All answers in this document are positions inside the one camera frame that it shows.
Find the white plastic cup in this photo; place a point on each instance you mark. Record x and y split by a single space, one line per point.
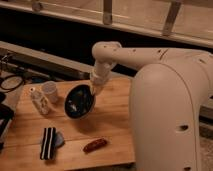
49 89

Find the metal window railing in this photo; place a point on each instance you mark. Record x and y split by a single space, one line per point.
188 21

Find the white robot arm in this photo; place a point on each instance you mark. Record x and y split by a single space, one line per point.
166 94

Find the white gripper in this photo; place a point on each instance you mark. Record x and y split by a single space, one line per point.
99 76

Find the wooden table board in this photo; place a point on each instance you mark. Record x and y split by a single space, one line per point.
109 120

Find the black ceramic bowl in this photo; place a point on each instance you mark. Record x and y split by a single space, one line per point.
79 102

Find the brown chocolate bar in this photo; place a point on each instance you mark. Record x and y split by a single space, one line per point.
94 145

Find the black white striped cloth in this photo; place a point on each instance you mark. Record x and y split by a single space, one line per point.
48 143

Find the white spotted bottle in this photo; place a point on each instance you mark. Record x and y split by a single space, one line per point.
39 101

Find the black device at left edge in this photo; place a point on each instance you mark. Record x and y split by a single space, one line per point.
6 113

